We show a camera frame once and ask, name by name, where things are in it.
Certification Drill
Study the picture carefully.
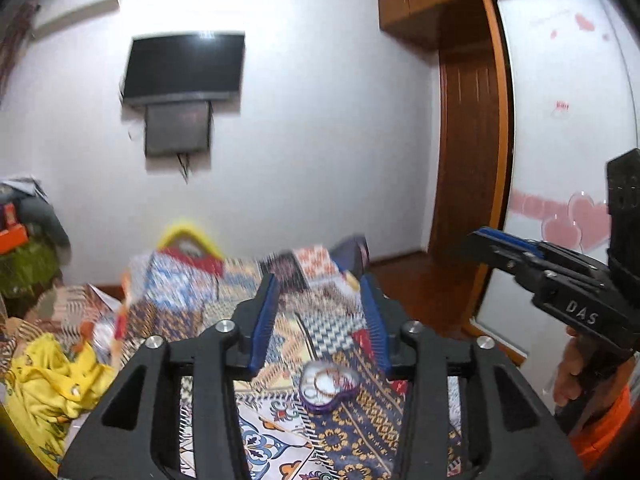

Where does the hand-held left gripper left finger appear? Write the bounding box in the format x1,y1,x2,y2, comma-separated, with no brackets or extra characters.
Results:
57,272,281,480

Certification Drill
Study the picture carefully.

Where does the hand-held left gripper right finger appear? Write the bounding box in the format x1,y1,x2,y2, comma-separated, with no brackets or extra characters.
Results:
359,274,586,480

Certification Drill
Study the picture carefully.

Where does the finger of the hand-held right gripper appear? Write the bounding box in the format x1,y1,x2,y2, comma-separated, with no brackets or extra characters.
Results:
462,234,567,294
472,227,609,274

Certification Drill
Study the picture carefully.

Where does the red bead bracelet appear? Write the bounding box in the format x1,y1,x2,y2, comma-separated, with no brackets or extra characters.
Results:
330,367,359,394

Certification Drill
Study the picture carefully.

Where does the orange bead bracelet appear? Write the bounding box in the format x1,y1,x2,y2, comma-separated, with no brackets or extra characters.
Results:
312,370,342,404

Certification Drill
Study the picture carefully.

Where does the purple heart-shaped jewelry box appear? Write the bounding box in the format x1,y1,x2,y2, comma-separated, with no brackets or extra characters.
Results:
298,359,361,416

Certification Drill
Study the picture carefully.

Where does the person's right hand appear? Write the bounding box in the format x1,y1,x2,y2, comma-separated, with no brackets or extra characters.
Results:
552,326,589,408

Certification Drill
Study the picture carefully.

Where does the white sliding wardrobe door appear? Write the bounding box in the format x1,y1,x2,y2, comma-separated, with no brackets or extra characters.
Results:
474,0,640,366

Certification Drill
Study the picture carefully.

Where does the brown wooden door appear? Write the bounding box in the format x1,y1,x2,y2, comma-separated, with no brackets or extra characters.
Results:
428,47,516,261

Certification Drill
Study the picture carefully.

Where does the yellow plastic hoop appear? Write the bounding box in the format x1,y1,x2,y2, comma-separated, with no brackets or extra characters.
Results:
155,218,225,262

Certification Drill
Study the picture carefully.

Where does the patchwork printed blanket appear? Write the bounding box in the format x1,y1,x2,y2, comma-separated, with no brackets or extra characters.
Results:
75,244,467,480

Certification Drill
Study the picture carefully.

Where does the striped printed quilt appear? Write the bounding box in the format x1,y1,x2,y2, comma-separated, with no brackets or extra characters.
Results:
0,284,124,357

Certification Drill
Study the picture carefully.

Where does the yellow cloth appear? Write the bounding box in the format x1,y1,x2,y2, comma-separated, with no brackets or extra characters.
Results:
4,332,119,477

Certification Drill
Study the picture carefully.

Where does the green patterned cloth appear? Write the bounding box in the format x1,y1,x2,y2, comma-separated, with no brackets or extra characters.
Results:
0,241,64,307

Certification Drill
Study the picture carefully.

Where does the grey cloth bundle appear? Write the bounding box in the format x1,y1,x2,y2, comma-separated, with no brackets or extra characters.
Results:
14,194,71,247

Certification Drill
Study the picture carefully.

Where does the wooden overhead cabinet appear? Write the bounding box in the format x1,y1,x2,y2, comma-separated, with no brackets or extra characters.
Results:
377,0,592,52

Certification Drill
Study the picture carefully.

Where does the orange box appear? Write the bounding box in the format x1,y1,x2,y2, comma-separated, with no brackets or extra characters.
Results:
0,227,29,256

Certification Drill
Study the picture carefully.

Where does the white air conditioner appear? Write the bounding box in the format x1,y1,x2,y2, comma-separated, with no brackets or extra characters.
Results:
30,0,124,42

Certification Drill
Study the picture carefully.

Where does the striped brown curtain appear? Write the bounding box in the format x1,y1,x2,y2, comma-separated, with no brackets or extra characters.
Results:
0,2,42,107

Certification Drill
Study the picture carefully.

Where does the black monitor cable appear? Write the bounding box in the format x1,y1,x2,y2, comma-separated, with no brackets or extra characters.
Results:
174,152,194,184

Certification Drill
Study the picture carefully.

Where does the small black wall monitor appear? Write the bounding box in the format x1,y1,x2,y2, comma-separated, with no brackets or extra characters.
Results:
143,101,211,157

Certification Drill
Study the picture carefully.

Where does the black wall television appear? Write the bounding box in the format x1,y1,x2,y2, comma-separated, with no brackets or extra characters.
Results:
122,30,247,109

